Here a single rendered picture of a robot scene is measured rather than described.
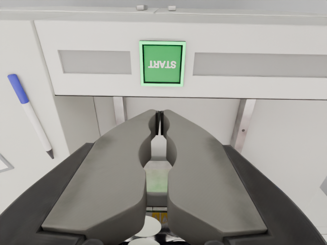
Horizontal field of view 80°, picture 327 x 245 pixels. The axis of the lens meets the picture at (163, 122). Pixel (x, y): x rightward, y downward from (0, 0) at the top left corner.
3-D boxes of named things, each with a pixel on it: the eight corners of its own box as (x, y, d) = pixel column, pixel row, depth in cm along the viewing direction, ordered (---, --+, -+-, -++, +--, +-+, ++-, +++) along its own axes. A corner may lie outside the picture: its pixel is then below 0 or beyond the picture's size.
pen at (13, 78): (54, 160, 32) (12, 75, 24) (48, 160, 32) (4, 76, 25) (57, 156, 32) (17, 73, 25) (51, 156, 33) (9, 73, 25)
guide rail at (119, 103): (136, 219, 66) (135, 228, 63) (130, 219, 66) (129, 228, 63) (123, 71, 40) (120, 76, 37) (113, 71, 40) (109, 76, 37)
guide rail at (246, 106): (217, 220, 66) (219, 230, 63) (211, 220, 66) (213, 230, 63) (256, 73, 40) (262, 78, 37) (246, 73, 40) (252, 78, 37)
